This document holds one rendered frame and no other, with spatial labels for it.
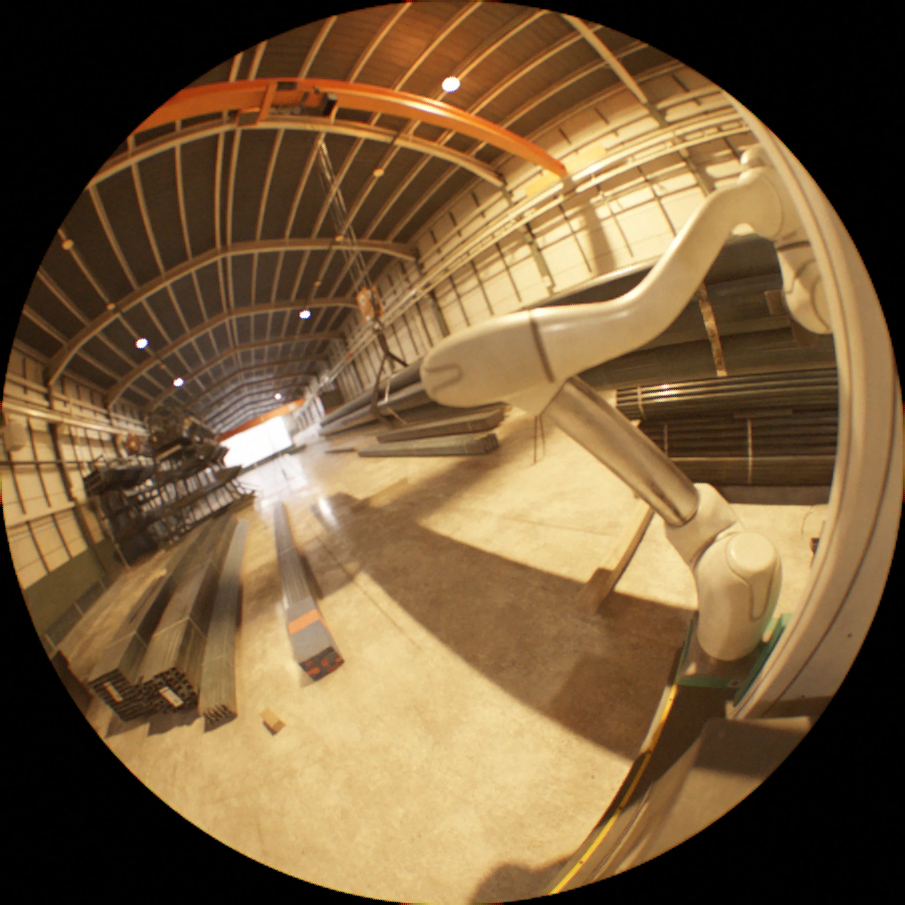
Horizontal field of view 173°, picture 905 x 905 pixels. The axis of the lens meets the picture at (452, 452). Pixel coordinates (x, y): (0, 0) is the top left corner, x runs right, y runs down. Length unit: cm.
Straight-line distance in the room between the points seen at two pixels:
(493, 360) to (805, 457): 219
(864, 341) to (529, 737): 134
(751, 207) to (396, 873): 179
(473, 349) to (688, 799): 58
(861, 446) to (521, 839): 124
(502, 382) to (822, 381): 225
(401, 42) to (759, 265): 894
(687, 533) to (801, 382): 183
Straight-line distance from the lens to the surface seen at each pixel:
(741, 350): 107
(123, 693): 305
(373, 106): 605
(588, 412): 54
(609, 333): 37
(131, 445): 1117
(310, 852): 161
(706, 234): 45
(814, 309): 51
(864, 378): 32
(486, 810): 130
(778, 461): 230
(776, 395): 232
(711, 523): 67
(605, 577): 165
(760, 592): 57
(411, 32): 930
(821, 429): 240
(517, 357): 36
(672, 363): 109
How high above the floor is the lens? 124
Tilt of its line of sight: 13 degrees down
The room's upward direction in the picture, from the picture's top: 20 degrees counter-clockwise
